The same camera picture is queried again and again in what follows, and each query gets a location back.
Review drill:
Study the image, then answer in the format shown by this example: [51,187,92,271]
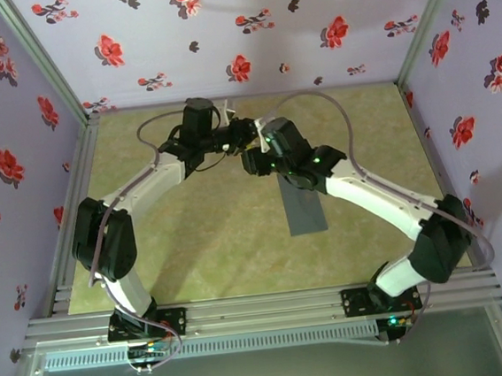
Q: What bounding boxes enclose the grey-blue paper envelope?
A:
[276,170,330,239]

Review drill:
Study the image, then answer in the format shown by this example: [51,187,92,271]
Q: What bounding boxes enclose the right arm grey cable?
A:
[267,73,502,357]

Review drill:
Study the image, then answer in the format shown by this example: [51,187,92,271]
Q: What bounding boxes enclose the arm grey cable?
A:
[73,108,216,376]
[267,73,502,357]

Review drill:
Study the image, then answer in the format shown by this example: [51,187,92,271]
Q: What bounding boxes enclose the left arm grey cable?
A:
[73,108,216,376]

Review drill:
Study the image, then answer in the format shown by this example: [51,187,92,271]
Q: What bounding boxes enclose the aluminium side rail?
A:
[26,112,120,318]
[395,75,497,279]

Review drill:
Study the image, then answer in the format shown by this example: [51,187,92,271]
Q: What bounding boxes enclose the wide aluminium frame rail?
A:
[21,268,502,353]

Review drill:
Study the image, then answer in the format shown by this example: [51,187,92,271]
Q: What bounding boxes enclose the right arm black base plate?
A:
[339,281,423,320]

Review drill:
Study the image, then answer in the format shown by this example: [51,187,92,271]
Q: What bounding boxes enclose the aluminium corner post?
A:
[0,0,95,133]
[386,0,478,90]

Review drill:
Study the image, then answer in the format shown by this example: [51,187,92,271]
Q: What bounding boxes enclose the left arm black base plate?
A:
[104,305,189,345]

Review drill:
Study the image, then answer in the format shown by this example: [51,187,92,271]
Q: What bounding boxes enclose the right arm controller board wires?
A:
[375,312,416,348]

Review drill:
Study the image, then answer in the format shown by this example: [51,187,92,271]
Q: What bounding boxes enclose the arm controller board wires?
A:
[124,336,185,376]
[375,312,416,348]

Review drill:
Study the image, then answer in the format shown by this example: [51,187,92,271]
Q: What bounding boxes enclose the grey slotted cable duct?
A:
[41,319,382,374]

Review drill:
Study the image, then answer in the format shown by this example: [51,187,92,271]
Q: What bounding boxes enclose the left arm controller board wires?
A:
[124,336,185,376]

